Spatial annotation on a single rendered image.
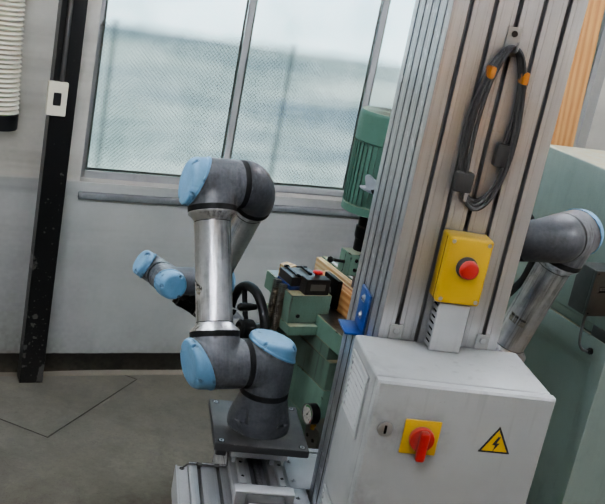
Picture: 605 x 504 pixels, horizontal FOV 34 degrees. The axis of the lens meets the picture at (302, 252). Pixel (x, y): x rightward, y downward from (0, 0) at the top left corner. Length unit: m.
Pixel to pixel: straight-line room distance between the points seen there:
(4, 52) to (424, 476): 2.40
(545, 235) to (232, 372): 0.77
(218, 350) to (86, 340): 2.15
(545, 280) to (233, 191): 0.78
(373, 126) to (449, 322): 1.08
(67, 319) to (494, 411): 2.73
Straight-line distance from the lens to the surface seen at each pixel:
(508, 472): 1.89
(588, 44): 4.86
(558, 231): 2.28
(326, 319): 2.89
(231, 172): 2.28
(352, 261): 2.97
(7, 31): 3.71
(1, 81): 3.72
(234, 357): 2.22
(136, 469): 3.74
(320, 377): 2.90
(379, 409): 1.75
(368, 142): 2.87
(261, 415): 2.31
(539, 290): 2.43
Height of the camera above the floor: 1.91
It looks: 17 degrees down
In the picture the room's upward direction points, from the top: 11 degrees clockwise
